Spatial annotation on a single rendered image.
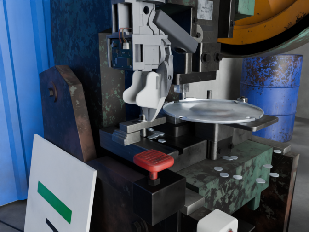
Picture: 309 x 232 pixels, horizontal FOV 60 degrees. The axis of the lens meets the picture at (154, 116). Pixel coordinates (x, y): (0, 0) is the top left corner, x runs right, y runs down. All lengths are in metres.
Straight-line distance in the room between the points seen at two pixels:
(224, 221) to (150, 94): 0.30
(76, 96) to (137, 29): 0.55
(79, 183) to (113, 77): 0.37
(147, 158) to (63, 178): 0.58
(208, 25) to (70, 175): 0.67
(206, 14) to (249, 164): 0.45
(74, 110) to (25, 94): 0.89
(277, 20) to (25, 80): 1.38
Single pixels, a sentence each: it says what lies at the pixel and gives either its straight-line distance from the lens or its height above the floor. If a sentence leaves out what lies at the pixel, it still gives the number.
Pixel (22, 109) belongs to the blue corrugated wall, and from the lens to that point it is 1.81.
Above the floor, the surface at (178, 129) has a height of 0.73.
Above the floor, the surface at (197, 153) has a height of 0.67.
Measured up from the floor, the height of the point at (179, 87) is 0.84.
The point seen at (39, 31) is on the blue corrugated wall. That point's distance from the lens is 1.79.
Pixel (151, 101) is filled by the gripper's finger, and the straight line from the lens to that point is 0.46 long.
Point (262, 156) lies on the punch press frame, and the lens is 0.91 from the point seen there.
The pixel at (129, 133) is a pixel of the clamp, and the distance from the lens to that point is 0.74.
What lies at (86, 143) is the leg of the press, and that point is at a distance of 0.94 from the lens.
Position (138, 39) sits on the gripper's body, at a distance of 0.41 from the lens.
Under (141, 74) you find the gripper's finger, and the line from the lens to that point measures 0.49.
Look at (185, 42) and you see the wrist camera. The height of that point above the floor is 0.97.
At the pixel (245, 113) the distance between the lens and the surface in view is 0.80.
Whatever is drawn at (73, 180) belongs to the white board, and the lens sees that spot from 0.99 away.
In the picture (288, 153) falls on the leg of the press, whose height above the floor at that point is 0.62.
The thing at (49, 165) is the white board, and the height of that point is 0.51.
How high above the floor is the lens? 0.97
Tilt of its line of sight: 15 degrees down
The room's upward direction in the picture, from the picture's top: straight up
